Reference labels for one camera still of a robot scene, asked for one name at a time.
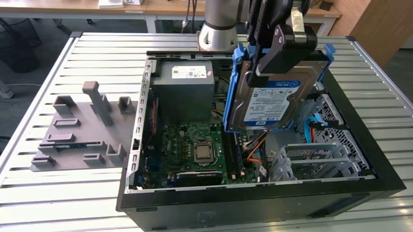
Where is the wooden cabinet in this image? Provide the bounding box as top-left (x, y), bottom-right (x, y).
top-left (329, 0), bottom-right (413, 66)

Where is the grey power supply unit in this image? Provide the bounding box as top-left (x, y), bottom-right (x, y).
top-left (151, 60), bottom-right (216, 124)

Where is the white furniture foot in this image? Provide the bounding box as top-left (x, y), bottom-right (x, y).
top-left (0, 79), bottom-right (16, 100)

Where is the red wire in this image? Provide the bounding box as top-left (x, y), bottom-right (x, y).
top-left (147, 99), bottom-right (158, 148)

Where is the hard disk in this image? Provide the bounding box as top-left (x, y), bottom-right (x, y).
top-left (222, 43), bottom-right (337, 133)

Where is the installed RAM stick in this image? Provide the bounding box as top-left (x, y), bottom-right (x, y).
top-left (231, 132), bottom-right (245, 176)

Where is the black PC case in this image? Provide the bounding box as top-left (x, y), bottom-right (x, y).
top-left (115, 50), bottom-right (406, 232)

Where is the blue SATA wire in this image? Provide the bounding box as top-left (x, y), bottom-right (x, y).
top-left (302, 115), bottom-right (329, 145)

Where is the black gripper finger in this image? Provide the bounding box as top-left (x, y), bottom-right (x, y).
top-left (247, 8), bottom-right (319, 87)
top-left (245, 0), bottom-right (274, 66)

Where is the orange wire bundle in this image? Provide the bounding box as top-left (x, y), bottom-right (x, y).
top-left (246, 135), bottom-right (269, 163)

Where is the grey parts rack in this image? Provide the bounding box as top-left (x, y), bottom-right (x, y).
top-left (28, 81), bottom-right (139, 173)

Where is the green motherboard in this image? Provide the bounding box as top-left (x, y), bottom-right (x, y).
top-left (142, 120), bottom-right (263, 189)

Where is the black graphics card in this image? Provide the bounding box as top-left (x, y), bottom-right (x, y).
top-left (174, 170), bottom-right (225, 187)

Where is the multicolour disk power wire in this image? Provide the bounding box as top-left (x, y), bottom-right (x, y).
top-left (309, 120), bottom-right (319, 145)

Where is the black mesh waste bin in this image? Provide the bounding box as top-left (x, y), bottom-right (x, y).
top-left (0, 18), bottom-right (43, 73)

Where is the silver CPU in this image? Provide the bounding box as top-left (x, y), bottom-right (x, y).
top-left (195, 145), bottom-right (212, 160)

